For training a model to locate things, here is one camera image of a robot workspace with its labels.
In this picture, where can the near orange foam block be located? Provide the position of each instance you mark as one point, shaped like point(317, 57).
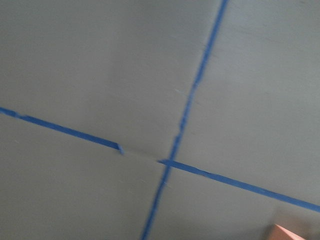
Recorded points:
point(280, 233)

